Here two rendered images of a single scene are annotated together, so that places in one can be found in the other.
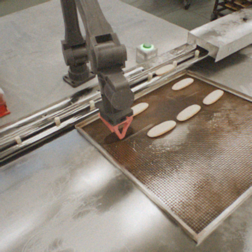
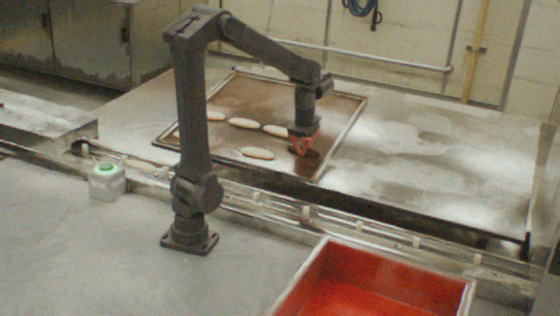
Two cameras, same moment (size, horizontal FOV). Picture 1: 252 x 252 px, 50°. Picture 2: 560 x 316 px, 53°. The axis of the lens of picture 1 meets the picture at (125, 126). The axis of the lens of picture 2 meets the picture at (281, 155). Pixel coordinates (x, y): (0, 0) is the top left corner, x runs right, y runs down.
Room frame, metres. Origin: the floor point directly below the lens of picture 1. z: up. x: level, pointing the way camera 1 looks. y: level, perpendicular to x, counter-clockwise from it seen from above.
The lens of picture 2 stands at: (1.33, 1.26, 1.59)
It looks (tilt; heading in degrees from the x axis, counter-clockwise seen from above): 25 degrees down; 240
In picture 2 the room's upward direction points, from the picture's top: 4 degrees clockwise
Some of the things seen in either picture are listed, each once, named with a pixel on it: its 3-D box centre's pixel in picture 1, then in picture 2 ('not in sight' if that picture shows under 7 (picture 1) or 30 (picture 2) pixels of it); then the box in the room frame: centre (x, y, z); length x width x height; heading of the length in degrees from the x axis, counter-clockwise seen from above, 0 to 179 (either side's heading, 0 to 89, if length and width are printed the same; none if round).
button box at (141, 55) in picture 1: (146, 58); (108, 187); (1.06, -0.09, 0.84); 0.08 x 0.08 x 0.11; 38
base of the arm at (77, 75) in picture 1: (78, 70); (189, 227); (0.94, 0.20, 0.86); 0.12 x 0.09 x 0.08; 134
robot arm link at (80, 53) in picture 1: (78, 56); (194, 194); (0.93, 0.18, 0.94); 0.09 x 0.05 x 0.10; 22
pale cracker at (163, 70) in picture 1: (165, 69); (140, 165); (0.96, -0.17, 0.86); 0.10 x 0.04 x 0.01; 128
